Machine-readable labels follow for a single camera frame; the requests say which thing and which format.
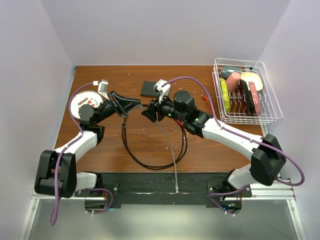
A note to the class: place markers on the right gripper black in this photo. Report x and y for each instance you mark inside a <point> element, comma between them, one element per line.
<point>151,113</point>

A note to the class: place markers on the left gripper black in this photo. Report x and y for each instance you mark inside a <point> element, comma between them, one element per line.
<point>126,104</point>

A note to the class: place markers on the black network switch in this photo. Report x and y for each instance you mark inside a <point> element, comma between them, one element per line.
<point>148,89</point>

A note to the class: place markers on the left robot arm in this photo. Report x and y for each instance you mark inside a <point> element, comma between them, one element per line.
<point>57,173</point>

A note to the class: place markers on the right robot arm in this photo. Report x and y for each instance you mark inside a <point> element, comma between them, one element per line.
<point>263,152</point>

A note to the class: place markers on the white patterned plate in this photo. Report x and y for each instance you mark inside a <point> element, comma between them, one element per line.
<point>88,97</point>

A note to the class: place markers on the yellow-green plate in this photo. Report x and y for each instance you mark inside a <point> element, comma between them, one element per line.
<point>225,94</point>

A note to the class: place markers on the dark teal bowl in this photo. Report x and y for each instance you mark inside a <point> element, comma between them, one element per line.
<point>226,71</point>

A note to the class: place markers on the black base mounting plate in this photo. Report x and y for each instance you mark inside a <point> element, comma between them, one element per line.
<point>161,188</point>

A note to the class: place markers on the pink cup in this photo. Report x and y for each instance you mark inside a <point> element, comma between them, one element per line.
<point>233,81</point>

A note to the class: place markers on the cream square plate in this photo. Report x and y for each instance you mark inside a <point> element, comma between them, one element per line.
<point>254,78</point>

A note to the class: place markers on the red dotted plate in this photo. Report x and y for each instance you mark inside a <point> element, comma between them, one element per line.
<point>255,98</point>

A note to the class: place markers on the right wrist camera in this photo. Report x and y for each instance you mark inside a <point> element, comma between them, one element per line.
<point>162,87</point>

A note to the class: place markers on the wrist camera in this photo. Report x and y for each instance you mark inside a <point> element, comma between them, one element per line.
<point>102,87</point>
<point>162,87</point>

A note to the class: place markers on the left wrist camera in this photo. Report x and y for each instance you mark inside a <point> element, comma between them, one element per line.
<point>102,87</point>

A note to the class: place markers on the white wire dish rack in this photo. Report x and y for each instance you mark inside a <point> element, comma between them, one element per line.
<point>271,111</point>

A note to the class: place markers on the aluminium frame rail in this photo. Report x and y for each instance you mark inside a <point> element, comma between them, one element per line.
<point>269,214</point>

